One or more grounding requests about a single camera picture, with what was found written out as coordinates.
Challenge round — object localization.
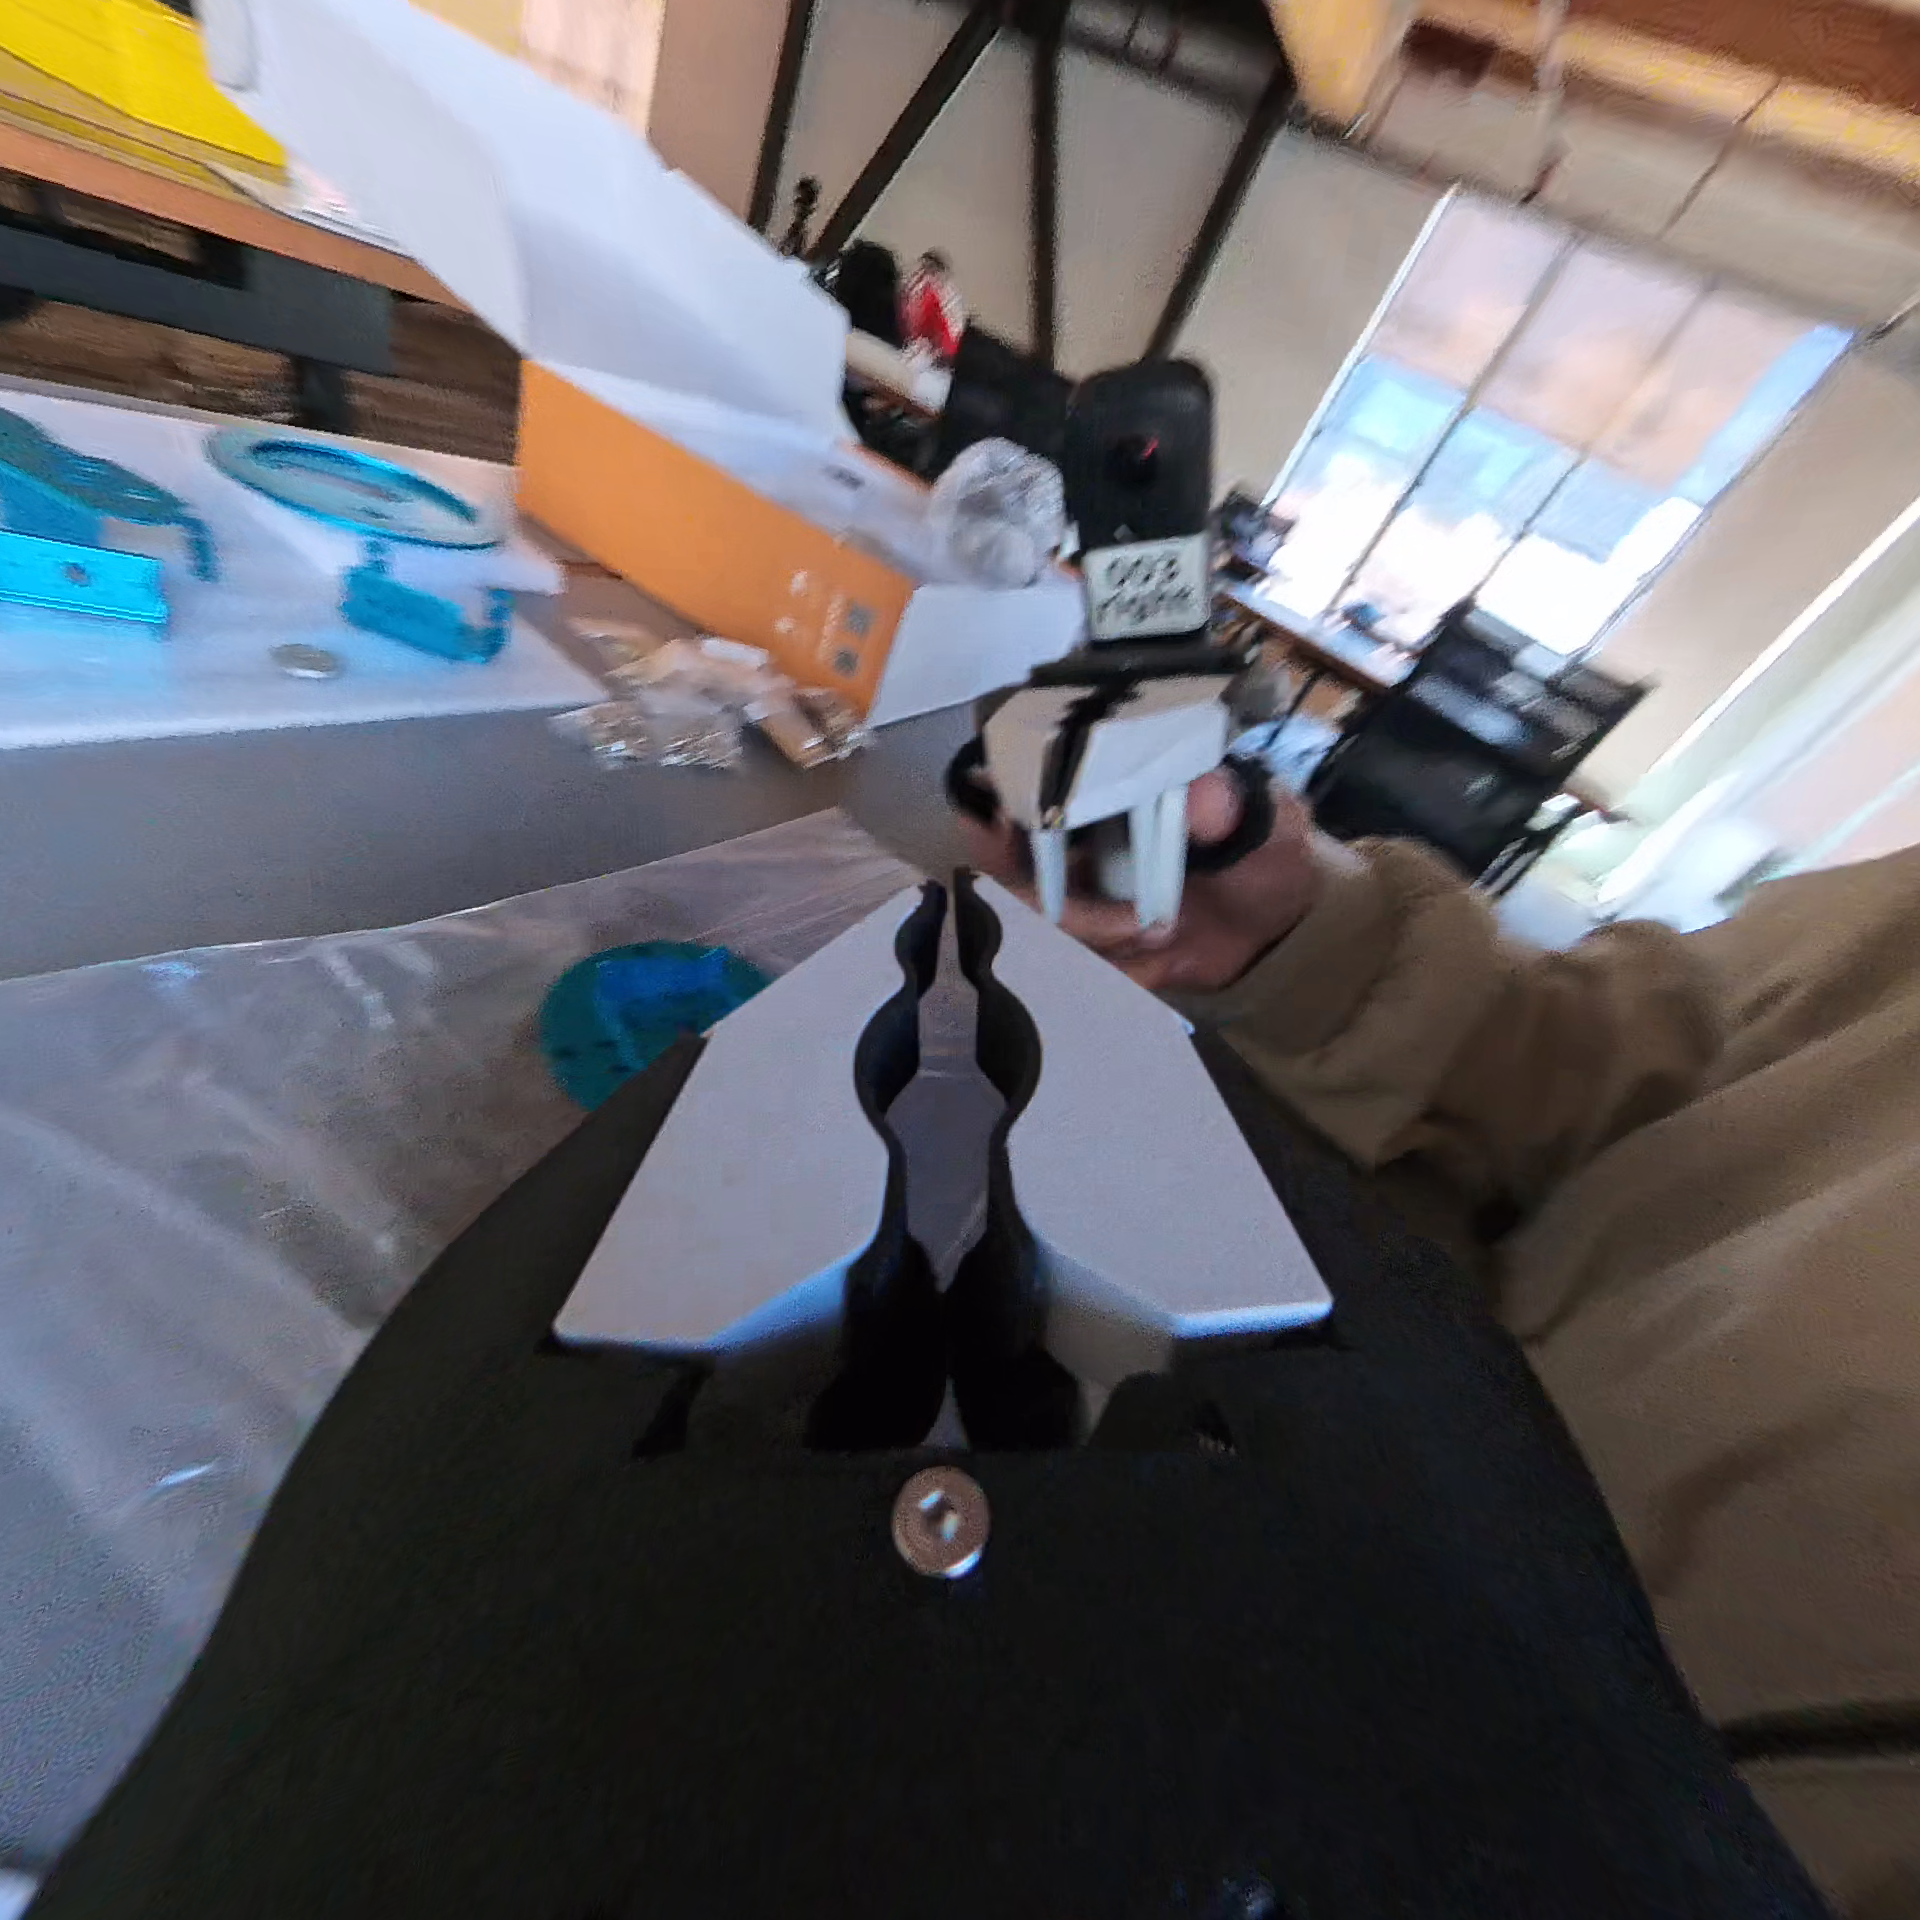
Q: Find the blue small U bracket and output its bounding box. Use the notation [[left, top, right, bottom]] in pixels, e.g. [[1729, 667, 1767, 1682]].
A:
[[336, 544, 520, 670]]

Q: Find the black office chair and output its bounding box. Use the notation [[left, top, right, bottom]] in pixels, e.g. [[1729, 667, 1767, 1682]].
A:
[[932, 322, 1075, 466], [832, 241, 904, 348], [1313, 608, 1654, 893]]

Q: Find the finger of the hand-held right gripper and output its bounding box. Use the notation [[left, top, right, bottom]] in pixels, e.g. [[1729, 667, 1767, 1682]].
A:
[[978, 689, 1086, 923], [1070, 701, 1240, 928]]

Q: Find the person's beige jacket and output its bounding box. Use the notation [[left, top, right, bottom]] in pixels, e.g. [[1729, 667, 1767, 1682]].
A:
[[1492, 816, 1920, 1920]]

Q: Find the white foam sheet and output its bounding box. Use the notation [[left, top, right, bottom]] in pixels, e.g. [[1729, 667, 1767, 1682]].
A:
[[0, 382, 608, 753]]

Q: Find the yellow box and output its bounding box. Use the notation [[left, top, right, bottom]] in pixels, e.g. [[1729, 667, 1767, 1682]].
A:
[[0, 0, 290, 189]]

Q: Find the blue round metal plate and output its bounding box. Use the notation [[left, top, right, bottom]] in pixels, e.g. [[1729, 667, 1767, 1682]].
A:
[[537, 937, 775, 1114]]

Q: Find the clear plastic bag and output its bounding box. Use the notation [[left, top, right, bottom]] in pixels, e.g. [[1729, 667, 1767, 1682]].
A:
[[0, 809, 932, 1864]]

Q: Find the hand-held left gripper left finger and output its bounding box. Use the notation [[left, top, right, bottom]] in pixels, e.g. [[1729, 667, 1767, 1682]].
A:
[[552, 882, 953, 1360]]

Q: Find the blue round-ended flat bracket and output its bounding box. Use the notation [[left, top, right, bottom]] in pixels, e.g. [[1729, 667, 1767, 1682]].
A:
[[0, 412, 220, 578]]

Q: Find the person's right hand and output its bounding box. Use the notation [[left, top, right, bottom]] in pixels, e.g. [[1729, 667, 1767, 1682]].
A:
[[960, 779, 1360, 998]]

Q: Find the orange cardboard box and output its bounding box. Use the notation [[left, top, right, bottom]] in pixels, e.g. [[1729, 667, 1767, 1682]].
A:
[[195, 0, 1088, 731]]

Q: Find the bubble wrap bundle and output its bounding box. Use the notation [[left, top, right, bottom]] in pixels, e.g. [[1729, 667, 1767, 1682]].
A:
[[921, 435, 1075, 590]]

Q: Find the pile of screw bags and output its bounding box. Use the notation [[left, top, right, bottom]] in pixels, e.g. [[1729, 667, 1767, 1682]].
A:
[[546, 632, 881, 774]]

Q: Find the large window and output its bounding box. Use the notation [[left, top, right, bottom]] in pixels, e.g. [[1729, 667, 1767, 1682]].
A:
[[1260, 188, 1864, 664]]

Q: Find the person's right forearm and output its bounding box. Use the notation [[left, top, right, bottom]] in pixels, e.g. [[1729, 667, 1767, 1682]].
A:
[[1200, 836, 1729, 1220]]

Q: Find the grey desk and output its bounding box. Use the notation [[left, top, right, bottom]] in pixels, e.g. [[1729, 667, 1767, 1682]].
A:
[[0, 374, 1202, 1892]]

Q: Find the blue metal ring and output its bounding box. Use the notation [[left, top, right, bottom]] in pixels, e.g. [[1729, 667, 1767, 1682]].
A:
[[202, 424, 513, 553]]

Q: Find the wooden top table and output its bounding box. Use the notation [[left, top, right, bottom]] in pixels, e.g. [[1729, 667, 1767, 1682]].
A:
[[0, 120, 466, 318]]

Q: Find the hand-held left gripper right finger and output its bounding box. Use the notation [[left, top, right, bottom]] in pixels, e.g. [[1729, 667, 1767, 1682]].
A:
[[953, 870, 1337, 1384]]

